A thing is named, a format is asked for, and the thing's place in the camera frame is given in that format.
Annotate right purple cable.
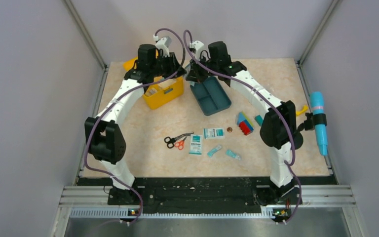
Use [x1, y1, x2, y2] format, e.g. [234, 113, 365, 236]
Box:
[183, 29, 303, 226]

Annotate black round stand base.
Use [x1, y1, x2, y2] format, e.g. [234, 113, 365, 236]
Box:
[293, 130, 303, 150]

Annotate yellow medicine box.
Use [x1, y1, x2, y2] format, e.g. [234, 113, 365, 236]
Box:
[123, 58, 184, 110]

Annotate teal bandage roll packet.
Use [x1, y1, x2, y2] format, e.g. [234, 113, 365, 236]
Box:
[207, 145, 223, 158]

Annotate black handled scissors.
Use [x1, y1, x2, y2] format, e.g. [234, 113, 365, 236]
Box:
[164, 132, 193, 149]

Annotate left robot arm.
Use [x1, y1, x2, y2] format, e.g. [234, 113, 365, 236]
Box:
[84, 44, 184, 204]

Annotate orange handled small scissors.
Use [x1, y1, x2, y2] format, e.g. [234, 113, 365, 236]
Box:
[174, 136, 187, 151]

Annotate gloves packet orange teal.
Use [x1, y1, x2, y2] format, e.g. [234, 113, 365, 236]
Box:
[145, 85, 159, 97]

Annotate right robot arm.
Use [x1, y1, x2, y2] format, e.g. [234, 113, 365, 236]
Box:
[187, 41, 303, 203]

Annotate gauze packet teal white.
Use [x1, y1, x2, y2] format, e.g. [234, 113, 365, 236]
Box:
[189, 134, 203, 156]
[203, 128, 225, 139]

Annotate teal divided plastic tray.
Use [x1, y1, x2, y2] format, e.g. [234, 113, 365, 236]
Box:
[190, 77, 232, 116]

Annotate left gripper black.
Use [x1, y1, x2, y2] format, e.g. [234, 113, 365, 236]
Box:
[150, 52, 186, 79]

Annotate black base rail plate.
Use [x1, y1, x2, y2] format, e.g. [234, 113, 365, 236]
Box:
[76, 176, 338, 215]

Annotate blue cylinder tool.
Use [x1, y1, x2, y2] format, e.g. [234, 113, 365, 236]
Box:
[310, 91, 328, 156]

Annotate yellow object at edge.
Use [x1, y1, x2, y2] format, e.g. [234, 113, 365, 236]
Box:
[296, 105, 309, 117]

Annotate small teal block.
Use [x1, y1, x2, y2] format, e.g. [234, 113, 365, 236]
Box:
[254, 115, 264, 126]

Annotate toy brick block assembly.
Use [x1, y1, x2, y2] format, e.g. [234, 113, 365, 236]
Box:
[236, 112, 254, 136]

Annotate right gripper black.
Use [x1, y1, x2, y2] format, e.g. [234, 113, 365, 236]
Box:
[186, 55, 218, 85]

